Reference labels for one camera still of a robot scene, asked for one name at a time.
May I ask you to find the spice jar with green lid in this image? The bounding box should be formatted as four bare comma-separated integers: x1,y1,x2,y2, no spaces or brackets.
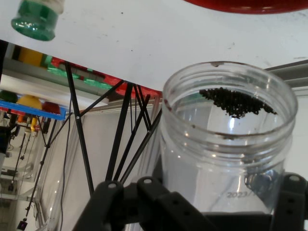
11,0,65,42

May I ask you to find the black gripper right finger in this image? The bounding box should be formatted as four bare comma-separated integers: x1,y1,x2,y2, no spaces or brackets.
271,172,308,231

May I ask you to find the red ball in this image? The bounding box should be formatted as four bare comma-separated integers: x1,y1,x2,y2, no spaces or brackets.
42,101,61,114

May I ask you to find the aluminium rail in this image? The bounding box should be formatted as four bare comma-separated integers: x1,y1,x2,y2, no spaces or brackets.
264,59,308,90

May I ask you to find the thin black tripod cable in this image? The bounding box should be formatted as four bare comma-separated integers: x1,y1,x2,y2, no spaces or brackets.
59,91,73,231

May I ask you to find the orange plastic block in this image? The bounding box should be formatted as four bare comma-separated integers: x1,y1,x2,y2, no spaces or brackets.
18,47,45,70

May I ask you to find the black background light stand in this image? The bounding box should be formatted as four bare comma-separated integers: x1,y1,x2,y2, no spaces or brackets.
15,117,58,231

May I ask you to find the red bowl with black seeds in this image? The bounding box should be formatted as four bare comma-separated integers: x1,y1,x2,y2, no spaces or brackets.
182,0,308,14

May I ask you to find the clear plastic jar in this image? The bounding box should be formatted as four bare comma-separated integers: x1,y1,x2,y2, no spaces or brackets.
160,60,299,215

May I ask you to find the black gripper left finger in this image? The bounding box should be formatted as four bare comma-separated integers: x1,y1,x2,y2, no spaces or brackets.
74,154,217,231

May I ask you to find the black tripod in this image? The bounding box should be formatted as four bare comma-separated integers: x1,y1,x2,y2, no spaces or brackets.
64,61,167,198

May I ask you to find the yellow ball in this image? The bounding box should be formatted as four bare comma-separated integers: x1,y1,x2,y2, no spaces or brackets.
16,95,40,110

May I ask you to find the blue shelf bar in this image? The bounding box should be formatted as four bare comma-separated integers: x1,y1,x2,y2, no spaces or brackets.
0,100,67,121

